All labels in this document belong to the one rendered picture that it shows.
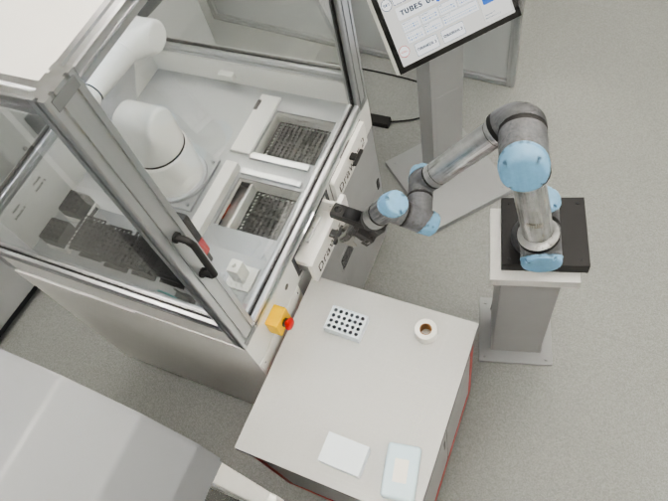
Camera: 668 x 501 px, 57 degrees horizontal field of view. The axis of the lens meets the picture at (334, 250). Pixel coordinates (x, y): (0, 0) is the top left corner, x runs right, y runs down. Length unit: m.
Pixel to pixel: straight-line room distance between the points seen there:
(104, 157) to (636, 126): 2.84
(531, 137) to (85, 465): 1.13
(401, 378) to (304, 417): 0.32
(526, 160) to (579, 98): 2.13
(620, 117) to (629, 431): 1.61
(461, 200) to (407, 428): 1.50
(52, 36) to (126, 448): 0.70
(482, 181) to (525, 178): 1.65
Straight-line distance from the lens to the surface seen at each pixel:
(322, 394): 1.95
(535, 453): 2.67
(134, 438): 1.11
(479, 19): 2.47
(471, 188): 3.14
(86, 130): 1.11
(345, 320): 1.98
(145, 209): 1.27
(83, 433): 1.09
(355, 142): 2.21
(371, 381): 1.94
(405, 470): 1.82
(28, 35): 1.24
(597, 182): 3.26
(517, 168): 1.50
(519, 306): 2.34
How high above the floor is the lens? 2.59
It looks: 59 degrees down
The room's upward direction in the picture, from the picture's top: 19 degrees counter-clockwise
